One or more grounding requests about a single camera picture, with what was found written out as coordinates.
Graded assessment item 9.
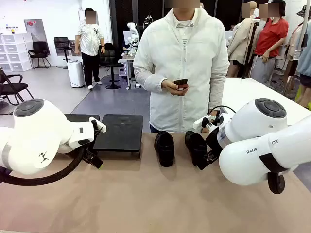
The white drawer cabinet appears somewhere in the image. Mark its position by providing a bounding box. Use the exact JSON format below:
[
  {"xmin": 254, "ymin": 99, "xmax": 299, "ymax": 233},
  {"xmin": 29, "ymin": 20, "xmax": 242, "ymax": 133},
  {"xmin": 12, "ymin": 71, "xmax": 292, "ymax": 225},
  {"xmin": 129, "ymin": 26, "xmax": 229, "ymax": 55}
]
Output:
[{"xmin": 0, "ymin": 32, "xmax": 34, "ymax": 72}]

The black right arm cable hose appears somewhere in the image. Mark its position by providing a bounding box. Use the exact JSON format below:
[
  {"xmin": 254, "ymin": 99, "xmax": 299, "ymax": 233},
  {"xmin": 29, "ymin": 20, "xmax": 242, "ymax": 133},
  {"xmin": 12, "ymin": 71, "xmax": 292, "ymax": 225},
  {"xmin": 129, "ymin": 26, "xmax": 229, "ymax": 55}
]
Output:
[{"xmin": 267, "ymin": 171, "xmax": 286, "ymax": 195}]

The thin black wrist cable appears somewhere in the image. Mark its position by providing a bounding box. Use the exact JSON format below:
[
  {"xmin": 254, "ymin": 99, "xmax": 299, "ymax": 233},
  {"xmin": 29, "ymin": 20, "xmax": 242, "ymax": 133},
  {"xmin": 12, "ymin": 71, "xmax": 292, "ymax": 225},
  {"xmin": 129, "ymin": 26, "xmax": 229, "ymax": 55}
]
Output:
[{"xmin": 208, "ymin": 105, "xmax": 237, "ymax": 117}]

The black office chair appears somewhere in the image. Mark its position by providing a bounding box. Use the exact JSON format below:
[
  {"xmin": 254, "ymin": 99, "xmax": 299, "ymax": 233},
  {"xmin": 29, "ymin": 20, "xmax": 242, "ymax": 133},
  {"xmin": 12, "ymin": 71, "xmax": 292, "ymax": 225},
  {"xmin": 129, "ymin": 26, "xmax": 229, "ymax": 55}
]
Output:
[{"xmin": 27, "ymin": 41, "xmax": 52, "ymax": 70}]

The white air purifier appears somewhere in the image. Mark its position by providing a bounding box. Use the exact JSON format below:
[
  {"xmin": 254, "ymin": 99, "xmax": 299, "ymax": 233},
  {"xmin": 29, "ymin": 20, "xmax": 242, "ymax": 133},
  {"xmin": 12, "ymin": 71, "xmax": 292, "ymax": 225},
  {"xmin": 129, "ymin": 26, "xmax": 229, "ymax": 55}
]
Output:
[{"xmin": 67, "ymin": 60, "xmax": 86, "ymax": 88}]

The white clothes rack pole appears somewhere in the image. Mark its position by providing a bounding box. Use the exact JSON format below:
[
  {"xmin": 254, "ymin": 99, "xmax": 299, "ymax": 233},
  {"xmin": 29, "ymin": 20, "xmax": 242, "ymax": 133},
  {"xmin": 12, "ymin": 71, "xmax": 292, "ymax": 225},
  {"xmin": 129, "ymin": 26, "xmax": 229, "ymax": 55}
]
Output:
[{"xmin": 297, "ymin": 0, "xmax": 308, "ymax": 59}]

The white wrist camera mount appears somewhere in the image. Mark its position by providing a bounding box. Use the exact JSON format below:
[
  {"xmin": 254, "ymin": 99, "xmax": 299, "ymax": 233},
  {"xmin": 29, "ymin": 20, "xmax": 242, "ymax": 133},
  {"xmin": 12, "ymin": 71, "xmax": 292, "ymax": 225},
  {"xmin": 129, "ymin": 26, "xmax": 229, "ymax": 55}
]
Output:
[
  {"xmin": 88, "ymin": 116, "xmax": 107, "ymax": 133},
  {"xmin": 193, "ymin": 116, "xmax": 219, "ymax": 132}
]

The black hat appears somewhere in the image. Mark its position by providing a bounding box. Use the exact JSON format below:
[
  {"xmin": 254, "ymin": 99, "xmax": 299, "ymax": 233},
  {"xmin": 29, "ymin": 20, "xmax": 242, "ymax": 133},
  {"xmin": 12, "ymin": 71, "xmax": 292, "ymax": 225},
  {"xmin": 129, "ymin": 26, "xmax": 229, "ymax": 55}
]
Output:
[{"xmin": 296, "ymin": 4, "xmax": 311, "ymax": 18}]

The person's left forearm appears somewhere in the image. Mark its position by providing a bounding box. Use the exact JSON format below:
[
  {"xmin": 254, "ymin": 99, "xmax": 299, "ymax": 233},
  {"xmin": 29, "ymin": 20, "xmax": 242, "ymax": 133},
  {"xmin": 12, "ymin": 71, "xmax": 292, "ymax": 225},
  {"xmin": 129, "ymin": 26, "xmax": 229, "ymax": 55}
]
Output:
[{"xmin": 208, "ymin": 70, "xmax": 230, "ymax": 111}]

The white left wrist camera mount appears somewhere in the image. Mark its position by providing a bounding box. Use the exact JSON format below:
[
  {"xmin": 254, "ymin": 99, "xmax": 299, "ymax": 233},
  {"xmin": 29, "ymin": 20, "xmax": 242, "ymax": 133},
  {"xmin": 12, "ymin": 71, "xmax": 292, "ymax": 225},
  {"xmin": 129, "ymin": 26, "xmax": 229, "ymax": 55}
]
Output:
[{"xmin": 88, "ymin": 116, "xmax": 107, "ymax": 133}]

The grey board with red circle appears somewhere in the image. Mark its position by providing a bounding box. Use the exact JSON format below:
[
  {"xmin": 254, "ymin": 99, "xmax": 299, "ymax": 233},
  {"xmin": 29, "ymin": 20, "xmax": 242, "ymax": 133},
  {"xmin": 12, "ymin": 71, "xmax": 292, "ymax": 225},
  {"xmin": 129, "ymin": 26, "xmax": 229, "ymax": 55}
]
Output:
[{"xmin": 23, "ymin": 19, "xmax": 51, "ymax": 56}]

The blue-grey hanging garment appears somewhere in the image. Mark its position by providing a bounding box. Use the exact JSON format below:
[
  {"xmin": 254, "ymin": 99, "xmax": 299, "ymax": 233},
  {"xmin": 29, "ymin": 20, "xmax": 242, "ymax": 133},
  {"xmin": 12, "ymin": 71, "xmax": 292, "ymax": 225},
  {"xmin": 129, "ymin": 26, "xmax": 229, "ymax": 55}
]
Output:
[{"xmin": 296, "ymin": 36, "xmax": 311, "ymax": 79}]

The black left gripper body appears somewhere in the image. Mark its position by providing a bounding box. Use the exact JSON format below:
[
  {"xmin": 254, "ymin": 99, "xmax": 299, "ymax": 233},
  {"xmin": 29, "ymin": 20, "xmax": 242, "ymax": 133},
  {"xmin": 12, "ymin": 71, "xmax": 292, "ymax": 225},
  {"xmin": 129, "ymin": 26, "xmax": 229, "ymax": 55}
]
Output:
[{"xmin": 82, "ymin": 135, "xmax": 98, "ymax": 160}]

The black tripod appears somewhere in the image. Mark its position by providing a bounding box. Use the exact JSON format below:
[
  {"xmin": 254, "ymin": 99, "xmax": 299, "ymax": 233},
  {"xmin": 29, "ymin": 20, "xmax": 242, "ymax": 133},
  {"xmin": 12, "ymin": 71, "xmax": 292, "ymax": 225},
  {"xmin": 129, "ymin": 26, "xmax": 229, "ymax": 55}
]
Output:
[{"xmin": 241, "ymin": 21, "xmax": 259, "ymax": 80}]

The black bar stool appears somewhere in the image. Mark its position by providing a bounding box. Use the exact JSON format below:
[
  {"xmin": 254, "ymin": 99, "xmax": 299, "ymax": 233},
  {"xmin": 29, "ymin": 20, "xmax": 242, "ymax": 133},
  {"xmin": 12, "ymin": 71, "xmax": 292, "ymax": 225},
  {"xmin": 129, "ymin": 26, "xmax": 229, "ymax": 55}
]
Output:
[{"xmin": 53, "ymin": 36, "xmax": 73, "ymax": 70}]

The person's right hand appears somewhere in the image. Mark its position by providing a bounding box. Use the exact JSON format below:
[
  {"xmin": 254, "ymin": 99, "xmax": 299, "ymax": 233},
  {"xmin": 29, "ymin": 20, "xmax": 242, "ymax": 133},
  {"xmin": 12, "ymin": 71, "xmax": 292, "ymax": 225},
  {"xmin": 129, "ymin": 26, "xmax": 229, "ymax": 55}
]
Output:
[{"xmin": 161, "ymin": 79, "xmax": 190, "ymax": 96}]

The black leather shoe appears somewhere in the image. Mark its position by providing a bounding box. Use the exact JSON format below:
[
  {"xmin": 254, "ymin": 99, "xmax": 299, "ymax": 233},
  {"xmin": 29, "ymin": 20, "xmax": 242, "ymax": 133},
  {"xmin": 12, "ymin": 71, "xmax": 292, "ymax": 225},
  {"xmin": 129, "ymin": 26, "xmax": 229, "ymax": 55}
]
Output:
[
  {"xmin": 185, "ymin": 130, "xmax": 209, "ymax": 168},
  {"xmin": 154, "ymin": 131, "xmax": 175, "ymax": 168}
]

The white table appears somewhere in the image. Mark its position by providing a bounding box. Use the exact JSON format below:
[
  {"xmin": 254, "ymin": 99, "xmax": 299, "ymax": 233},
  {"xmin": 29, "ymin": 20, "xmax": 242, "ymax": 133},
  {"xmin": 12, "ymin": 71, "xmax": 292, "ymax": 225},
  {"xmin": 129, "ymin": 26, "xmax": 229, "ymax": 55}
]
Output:
[{"xmin": 220, "ymin": 77, "xmax": 311, "ymax": 126}]

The person in striped shirt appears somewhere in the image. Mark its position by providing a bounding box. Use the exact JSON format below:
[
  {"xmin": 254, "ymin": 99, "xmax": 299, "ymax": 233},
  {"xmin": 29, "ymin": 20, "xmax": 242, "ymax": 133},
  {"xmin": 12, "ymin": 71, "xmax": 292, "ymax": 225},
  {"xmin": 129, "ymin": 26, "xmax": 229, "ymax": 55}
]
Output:
[{"xmin": 73, "ymin": 7, "xmax": 106, "ymax": 90}]

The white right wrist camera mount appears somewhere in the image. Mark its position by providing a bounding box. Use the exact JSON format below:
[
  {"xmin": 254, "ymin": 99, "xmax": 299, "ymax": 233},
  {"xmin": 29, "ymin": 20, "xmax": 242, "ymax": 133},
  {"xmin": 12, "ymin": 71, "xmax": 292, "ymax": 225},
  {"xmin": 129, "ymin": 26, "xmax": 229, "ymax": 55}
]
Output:
[{"xmin": 193, "ymin": 116, "xmax": 219, "ymax": 132}]

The dark red shoe brush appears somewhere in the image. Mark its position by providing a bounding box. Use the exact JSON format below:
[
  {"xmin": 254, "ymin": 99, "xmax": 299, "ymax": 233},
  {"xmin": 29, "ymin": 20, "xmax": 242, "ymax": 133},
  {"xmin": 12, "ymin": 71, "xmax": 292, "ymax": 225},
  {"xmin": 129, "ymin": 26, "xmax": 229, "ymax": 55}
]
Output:
[{"xmin": 173, "ymin": 78, "xmax": 190, "ymax": 91}]

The person in white jacket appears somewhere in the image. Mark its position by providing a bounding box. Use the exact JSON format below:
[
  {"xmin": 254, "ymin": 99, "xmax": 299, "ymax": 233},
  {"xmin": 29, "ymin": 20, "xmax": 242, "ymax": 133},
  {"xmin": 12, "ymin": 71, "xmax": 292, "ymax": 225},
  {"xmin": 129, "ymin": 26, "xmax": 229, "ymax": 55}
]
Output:
[{"xmin": 133, "ymin": 7, "xmax": 230, "ymax": 133}]

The person's right forearm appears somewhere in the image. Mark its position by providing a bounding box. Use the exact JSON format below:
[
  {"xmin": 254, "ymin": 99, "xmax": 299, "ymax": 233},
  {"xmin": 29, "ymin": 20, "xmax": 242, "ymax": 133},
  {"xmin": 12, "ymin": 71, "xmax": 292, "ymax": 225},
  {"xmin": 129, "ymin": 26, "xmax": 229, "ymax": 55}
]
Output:
[{"xmin": 133, "ymin": 64, "xmax": 169, "ymax": 92}]

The background desk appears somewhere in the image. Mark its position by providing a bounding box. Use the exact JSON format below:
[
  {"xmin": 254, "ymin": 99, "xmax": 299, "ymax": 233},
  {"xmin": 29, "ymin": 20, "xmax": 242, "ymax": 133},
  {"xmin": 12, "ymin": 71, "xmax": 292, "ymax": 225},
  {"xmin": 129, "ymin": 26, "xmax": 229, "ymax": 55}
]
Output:
[{"xmin": 118, "ymin": 51, "xmax": 139, "ymax": 91}]

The tan hanging coat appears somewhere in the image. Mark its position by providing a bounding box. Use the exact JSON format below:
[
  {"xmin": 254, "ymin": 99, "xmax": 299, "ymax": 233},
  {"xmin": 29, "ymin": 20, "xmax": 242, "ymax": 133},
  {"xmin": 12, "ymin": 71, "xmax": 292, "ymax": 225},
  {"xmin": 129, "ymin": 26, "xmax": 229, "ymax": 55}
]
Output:
[{"xmin": 283, "ymin": 21, "xmax": 303, "ymax": 78}]

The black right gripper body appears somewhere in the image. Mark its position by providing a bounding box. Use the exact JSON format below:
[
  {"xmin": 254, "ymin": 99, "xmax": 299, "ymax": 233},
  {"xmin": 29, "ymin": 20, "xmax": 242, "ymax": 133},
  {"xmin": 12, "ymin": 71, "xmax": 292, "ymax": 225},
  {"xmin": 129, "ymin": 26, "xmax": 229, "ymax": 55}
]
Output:
[{"xmin": 206, "ymin": 127, "xmax": 224, "ymax": 159}]

